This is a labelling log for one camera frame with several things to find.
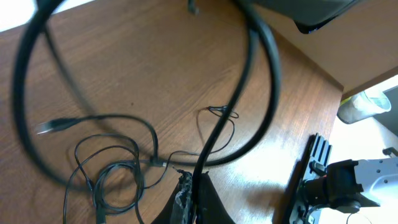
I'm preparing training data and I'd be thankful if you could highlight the white plastic cup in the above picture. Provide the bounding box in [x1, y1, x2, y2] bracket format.
[337, 89, 391, 124]

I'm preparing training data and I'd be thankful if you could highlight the black braided usb cable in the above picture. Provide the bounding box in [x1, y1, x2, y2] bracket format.
[34, 105, 240, 190]

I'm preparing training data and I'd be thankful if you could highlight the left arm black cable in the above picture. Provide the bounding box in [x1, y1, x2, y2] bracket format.
[11, 0, 282, 190]

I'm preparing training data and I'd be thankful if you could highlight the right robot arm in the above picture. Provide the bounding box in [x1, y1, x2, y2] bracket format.
[275, 134, 397, 223]

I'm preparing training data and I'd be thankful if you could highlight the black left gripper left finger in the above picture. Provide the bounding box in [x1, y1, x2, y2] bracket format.
[152, 169, 193, 224]

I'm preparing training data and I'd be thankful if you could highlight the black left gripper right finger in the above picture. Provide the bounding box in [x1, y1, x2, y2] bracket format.
[197, 173, 235, 224]

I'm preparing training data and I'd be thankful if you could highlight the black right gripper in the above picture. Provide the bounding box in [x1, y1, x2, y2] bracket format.
[273, 133, 332, 223]

